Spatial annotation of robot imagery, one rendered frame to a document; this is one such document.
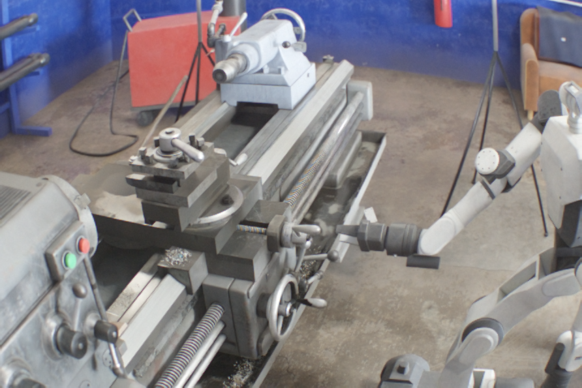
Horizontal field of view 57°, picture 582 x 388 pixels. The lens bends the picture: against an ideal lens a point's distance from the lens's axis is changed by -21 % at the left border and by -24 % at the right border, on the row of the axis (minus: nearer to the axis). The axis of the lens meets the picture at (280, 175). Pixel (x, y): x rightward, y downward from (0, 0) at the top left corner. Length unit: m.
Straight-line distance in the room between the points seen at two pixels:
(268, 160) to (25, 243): 1.37
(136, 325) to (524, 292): 1.04
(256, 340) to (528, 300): 0.83
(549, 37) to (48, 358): 4.74
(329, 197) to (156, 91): 2.24
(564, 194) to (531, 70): 3.55
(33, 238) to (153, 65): 3.79
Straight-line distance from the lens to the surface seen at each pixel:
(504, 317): 1.81
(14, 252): 1.10
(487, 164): 1.67
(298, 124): 2.58
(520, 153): 1.69
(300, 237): 1.82
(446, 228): 1.65
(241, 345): 1.91
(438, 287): 3.08
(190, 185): 1.71
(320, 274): 2.21
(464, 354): 1.84
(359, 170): 3.20
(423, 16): 5.76
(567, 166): 1.46
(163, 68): 4.83
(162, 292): 1.70
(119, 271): 2.03
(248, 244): 1.81
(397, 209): 3.69
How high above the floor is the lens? 1.85
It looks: 27 degrees down
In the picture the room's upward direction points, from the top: 3 degrees counter-clockwise
